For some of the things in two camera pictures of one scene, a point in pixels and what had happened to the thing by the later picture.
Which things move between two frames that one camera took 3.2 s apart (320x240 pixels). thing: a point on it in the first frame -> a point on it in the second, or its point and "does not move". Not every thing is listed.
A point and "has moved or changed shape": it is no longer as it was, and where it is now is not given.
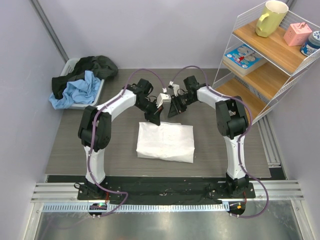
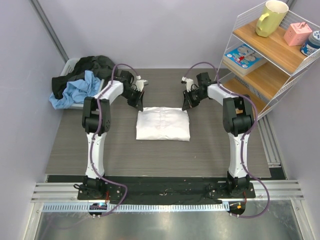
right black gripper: x=175 y=108 -> x=188 y=102
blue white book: x=243 y=59 does not move
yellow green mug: x=275 y=12 does not move
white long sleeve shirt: x=168 y=141 has moved or changed shape
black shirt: x=100 y=66 does not move
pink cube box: x=297 y=34 does not move
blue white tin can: x=312 y=45 does not move
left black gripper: x=154 y=116 -> x=138 y=102
